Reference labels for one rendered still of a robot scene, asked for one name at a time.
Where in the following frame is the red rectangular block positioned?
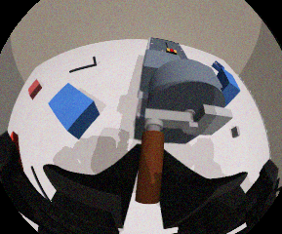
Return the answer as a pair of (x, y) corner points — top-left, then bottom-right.
(11, 132), (23, 170)
(28, 81), (42, 100)

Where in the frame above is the blue rectangular block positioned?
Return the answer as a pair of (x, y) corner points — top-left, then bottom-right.
(216, 69), (241, 106)

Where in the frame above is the blue cube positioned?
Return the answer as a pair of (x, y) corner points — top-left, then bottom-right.
(48, 83), (99, 139)

